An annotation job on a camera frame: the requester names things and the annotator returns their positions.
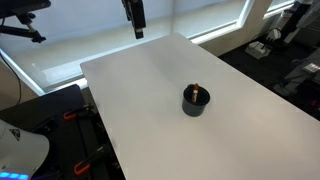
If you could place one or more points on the orange and white marker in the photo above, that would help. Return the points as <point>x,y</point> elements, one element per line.
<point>195,93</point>

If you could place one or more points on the orange handled clamp upper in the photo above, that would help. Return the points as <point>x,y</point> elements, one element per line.
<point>74,113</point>

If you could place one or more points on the grey equipment right background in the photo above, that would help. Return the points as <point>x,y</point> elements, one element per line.
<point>305,12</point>

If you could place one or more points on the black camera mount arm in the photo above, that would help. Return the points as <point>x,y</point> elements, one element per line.
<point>23,10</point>

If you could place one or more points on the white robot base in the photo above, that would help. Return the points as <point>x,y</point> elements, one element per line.
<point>21,152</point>

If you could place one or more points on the black side table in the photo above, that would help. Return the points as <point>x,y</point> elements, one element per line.
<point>70,141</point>

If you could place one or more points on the orange handled clamp lower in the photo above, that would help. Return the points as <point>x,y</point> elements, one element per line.
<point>98,155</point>

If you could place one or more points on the orange handled clamp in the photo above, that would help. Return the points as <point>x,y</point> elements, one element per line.
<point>74,113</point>
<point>98,155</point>

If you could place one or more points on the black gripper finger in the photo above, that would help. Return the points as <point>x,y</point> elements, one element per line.
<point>139,33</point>

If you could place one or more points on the white device on floor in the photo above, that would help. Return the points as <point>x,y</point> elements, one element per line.
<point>257,50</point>

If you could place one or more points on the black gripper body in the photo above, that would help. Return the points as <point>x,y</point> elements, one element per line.
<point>135,13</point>

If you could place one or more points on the black mug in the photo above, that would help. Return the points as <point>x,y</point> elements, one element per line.
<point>203,98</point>

